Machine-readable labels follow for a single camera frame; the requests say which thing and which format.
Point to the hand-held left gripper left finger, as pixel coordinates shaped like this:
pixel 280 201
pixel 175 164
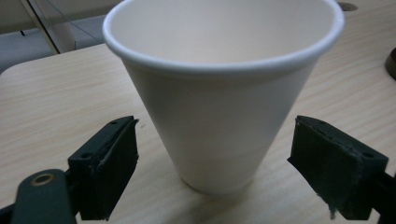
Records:
pixel 102 168

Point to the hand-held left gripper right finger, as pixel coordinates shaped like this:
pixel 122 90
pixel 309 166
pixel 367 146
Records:
pixel 333 168

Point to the white paper cup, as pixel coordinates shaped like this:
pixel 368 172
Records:
pixel 218 124

